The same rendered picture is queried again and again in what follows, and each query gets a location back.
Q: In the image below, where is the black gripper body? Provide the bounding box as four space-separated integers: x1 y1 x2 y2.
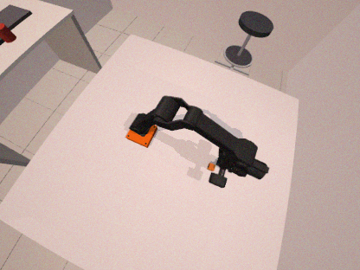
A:
209 151 236 188

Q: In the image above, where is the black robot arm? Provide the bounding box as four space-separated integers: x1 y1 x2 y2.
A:
129 95 269 179

